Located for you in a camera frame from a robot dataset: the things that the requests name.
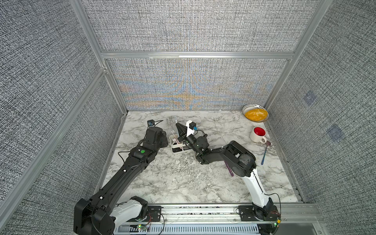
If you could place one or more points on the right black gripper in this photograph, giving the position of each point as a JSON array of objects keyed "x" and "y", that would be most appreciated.
[{"x": 183, "y": 134}]

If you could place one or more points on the white toothbrush holder caddy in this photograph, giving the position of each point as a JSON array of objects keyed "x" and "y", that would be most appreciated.
[{"x": 179, "y": 148}]

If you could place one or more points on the purple orange toothbrush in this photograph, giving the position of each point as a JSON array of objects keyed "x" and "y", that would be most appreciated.
[{"x": 229, "y": 169}]

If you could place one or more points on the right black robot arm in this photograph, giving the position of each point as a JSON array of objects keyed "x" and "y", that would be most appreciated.
[{"x": 240, "y": 161}]

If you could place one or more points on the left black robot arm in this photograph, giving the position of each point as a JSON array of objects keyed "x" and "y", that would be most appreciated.
[{"x": 101, "y": 214}]

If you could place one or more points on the patterned bowl with yellow food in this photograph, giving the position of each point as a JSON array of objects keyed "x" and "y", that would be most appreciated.
[{"x": 255, "y": 113}]

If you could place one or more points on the white mug red inside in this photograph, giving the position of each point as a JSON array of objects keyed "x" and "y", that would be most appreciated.
[{"x": 258, "y": 135}]

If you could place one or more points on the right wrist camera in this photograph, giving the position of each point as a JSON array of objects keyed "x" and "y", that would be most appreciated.
[{"x": 191, "y": 127}]

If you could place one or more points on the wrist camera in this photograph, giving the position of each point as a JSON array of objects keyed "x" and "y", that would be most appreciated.
[
  {"x": 191, "y": 127},
  {"x": 150, "y": 123}
]

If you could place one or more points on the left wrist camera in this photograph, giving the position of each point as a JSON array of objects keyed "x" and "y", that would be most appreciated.
[{"x": 150, "y": 123}]

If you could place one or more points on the blue handled spoon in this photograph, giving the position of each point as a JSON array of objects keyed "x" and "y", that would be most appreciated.
[{"x": 267, "y": 144}]

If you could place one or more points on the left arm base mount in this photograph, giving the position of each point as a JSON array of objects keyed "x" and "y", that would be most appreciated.
[{"x": 151, "y": 214}]

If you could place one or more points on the white slotted cable duct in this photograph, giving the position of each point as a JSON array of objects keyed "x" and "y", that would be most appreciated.
[{"x": 190, "y": 229}]

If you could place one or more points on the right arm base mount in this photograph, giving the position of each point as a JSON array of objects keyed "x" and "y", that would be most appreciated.
[{"x": 251, "y": 213}]

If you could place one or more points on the aluminium front rail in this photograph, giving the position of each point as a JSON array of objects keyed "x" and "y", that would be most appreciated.
[{"x": 226, "y": 213}]

